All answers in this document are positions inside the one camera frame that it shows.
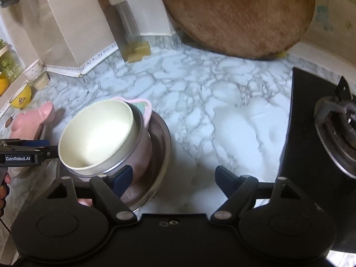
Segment cleaver with wooden handle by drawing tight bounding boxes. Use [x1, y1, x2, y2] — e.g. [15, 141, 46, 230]
[92, 0, 141, 62]

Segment clear plastic container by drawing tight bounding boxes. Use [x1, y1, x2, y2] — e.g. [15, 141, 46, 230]
[32, 72, 51, 91]

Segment yellow mug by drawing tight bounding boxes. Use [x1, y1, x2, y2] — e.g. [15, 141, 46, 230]
[0, 72, 10, 96]

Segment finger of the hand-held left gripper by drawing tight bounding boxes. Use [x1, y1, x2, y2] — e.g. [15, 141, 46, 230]
[0, 139, 51, 149]
[35, 144, 59, 160]

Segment cream bowl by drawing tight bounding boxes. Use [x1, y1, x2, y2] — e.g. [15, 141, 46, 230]
[58, 99, 141, 176]

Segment plant print wall sticker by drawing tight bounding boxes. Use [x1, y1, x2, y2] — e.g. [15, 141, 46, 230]
[300, 0, 356, 51]

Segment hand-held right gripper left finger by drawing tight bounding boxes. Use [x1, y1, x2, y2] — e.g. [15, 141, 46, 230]
[46, 165, 138, 223]

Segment yellow sponge block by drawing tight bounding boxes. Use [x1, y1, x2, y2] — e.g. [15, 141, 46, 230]
[127, 51, 145, 63]
[135, 41, 152, 56]

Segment pink bear-shaped plate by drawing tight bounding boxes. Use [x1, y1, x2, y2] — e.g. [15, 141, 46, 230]
[8, 101, 55, 145]

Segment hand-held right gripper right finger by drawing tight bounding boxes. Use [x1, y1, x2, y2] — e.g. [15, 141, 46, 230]
[210, 165, 306, 224]

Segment black gas stove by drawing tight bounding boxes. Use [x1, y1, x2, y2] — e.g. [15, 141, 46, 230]
[279, 67, 356, 253]

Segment white floral bowl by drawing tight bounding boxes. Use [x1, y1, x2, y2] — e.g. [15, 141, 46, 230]
[23, 60, 45, 81]

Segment music note edge tape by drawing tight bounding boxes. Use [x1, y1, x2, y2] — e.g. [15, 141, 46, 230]
[0, 43, 117, 117]

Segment stainless steel bowl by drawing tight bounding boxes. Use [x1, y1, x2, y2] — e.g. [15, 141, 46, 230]
[56, 111, 171, 213]

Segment pink pot with steel lining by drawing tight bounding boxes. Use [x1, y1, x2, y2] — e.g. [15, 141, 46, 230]
[75, 96, 153, 208]

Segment person's left hand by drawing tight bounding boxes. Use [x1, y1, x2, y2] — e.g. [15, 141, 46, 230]
[0, 172, 12, 214]

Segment round wooden cutting board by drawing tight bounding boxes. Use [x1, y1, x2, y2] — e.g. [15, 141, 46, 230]
[158, 0, 316, 60]

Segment green glass jar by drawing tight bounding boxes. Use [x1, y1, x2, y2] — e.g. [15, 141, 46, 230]
[0, 39, 21, 84]

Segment gas burner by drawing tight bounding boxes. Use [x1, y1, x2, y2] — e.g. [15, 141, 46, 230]
[314, 76, 356, 178]

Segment yellow bowl with black rim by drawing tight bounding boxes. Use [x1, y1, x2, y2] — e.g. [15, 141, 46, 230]
[8, 85, 32, 109]

